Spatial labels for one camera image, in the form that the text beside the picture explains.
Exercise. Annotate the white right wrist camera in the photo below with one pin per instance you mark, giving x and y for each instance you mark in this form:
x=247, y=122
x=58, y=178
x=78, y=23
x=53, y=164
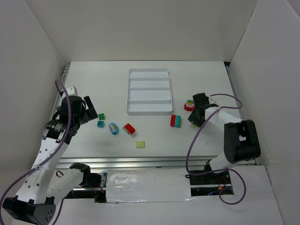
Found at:
x=212, y=101

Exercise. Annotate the green lego brick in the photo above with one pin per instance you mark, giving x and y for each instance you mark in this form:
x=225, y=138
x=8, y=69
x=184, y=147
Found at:
x=101, y=116

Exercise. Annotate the red teal stacked lego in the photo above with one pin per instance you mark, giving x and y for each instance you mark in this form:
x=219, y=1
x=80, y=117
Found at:
x=175, y=121

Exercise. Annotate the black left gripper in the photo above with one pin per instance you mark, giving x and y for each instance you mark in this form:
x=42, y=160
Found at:
x=86, y=112

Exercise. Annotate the teal small lego brick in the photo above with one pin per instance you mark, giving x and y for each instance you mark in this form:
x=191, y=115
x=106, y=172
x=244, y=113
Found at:
x=100, y=124

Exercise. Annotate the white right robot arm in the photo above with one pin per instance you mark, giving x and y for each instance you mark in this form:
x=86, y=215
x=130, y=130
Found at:
x=241, y=141

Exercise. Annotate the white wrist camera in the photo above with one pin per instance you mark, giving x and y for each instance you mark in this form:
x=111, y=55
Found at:
x=71, y=91
x=212, y=101

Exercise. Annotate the red curved lego brick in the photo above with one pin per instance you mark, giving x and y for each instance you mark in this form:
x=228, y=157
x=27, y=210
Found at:
x=129, y=129

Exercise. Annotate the white divided sorting tray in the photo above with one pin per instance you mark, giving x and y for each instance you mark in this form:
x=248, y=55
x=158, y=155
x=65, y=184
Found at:
x=149, y=92

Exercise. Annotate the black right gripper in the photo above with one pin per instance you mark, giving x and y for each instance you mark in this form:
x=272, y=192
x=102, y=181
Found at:
x=195, y=116

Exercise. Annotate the red flower lego with green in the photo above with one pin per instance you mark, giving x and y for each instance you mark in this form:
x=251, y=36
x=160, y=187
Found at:
x=189, y=106

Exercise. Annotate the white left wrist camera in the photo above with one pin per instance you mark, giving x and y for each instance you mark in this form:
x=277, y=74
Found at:
x=71, y=91

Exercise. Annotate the yellow-green lego brick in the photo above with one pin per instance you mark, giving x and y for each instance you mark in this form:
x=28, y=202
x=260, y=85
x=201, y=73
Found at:
x=140, y=144

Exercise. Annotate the teal flower face lego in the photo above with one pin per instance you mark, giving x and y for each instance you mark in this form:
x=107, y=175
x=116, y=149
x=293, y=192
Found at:
x=114, y=128

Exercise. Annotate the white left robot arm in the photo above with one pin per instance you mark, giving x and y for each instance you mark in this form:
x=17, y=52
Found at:
x=36, y=201

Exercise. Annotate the aluminium front rail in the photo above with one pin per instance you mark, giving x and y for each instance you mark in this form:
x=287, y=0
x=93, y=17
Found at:
x=107, y=163

